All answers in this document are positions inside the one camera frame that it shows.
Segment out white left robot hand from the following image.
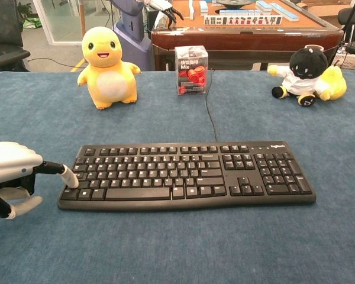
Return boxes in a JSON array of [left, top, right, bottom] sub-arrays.
[[0, 141, 80, 220]]

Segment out black Logitech keyboard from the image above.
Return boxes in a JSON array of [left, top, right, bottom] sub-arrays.
[[57, 140, 317, 212]]

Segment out black office chair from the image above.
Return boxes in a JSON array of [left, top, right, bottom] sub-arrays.
[[0, 0, 31, 72]]

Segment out yellow duck plush toy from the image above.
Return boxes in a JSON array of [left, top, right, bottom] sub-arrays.
[[76, 26, 142, 111]]

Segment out white framed glass door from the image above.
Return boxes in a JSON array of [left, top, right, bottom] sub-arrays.
[[32, 0, 86, 47]]

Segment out green potted plant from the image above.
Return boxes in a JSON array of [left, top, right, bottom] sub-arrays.
[[17, 2, 34, 22]]

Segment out blue felt table mat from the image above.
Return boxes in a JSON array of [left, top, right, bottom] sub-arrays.
[[0, 69, 355, 284]]

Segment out clear box red capsules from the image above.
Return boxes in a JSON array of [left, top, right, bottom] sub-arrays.
[[174, 45, 209, 96]]

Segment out black-fingered spare robot hand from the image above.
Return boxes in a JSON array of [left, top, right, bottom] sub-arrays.
[[149, 0, 185, 26]]

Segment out brown mahjong table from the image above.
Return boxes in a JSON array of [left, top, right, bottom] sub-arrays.
[[150, 0, 344, 72]]

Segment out face-up mahjong tile row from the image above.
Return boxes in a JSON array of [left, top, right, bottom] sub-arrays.
[[203, 15, 283, 26]]

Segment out black-headed plush white coat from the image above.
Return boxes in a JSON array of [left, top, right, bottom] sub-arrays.
[[266, 47, 348, 107]]

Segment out brown cardboard box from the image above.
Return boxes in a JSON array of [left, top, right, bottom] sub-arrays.
[[295, 0, 355, 17]]

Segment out white plastic basket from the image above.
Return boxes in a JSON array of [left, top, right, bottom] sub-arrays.
[[333, 52, 355, 70]]

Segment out black tripod stand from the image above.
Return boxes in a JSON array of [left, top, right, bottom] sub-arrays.
[[331, 0, 355, 67]]

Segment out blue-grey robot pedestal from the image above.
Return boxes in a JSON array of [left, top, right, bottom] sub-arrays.
[[111, 0, 154, 71]]

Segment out black keyboard cable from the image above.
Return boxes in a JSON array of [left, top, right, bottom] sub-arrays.
[[205, 68, 219, 143]]

